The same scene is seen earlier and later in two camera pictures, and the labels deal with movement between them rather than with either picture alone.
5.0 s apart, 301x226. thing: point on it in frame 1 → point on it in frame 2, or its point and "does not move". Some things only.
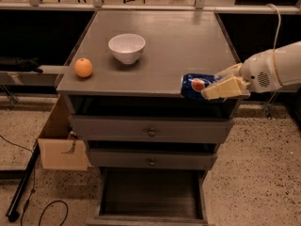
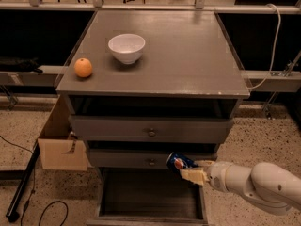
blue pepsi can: (193, 84) → (176, 162)
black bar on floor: (12, 211) does not move
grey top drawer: (151, 128) does not move
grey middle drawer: (152, 159) does not move
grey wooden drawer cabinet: (153, 147) does not move
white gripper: (259, 72) → (218, 175)
